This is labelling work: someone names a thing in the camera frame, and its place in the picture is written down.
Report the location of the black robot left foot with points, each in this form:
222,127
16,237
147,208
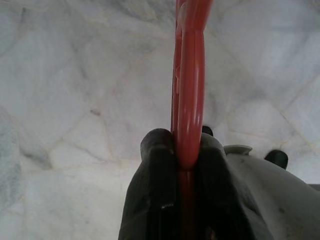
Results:
207,130

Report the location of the black robot right foot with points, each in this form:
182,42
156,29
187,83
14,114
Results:
277,157

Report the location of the red plastic hanger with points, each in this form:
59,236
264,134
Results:
190,100

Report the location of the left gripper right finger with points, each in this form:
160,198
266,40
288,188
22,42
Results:
215,190

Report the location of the black robot foot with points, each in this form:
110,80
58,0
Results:
277,157
207,130

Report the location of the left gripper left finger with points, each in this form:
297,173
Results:
150,187

